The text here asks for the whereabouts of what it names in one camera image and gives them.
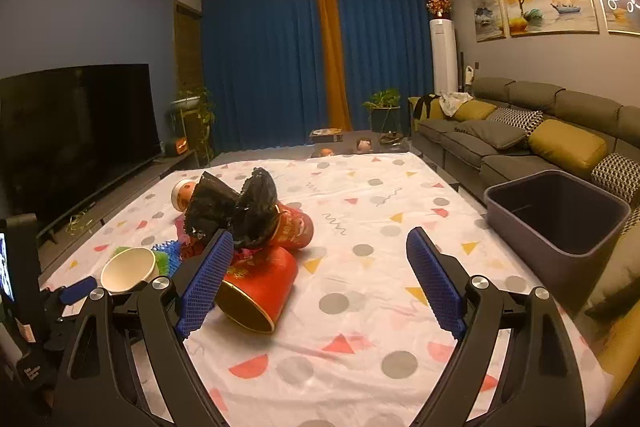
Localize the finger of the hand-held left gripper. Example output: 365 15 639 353
50 276 97 308

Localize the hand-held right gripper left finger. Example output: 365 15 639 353
52 229 236 427

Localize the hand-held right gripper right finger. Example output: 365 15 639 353
406 227 588 427

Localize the blue foam net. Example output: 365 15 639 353
150 239 201 278

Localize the red printed paper cup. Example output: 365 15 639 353
270 202 314 253

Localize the dark grey plastic bin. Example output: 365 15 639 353
483 170 632 314

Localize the white paper cup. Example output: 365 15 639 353
100 247 158 294

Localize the red paper bucket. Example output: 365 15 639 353
215 247 299 334

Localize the black plastic bag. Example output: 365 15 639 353
182 168 279 253

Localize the small white-lidded bottle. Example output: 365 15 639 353
170 179 201 212

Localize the dark television stand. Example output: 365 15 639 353
37 149 201 258

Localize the grey sofa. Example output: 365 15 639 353
409 77 640 408

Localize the black flat television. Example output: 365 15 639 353
0 63 163 228

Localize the grey cushion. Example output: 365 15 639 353
457 119 526 151

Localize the dark jacket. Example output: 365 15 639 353
412 94 443 122

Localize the small yellow cushion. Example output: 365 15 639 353
452 99 497 122

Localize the white cloth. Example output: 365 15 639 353
439 92 473 116

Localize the flat printed box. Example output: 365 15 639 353
309 127 345 144

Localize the black and white patterned cushion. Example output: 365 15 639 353
487 107 545 132
591 153 640 202

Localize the trailing plant on stand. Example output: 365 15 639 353
170 87 216 160

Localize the potted green plant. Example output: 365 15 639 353
362 88 403 134

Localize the large yellow cushion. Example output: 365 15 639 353
527 119 608 175

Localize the white standing air conditioner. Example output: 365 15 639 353
430 19 460 95

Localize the blue curtain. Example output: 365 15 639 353
201 0 331 152
337 0 446 142

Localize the orange curtain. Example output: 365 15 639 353
314 0 353 132

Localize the small landscape painting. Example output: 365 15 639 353
469 0 507 42

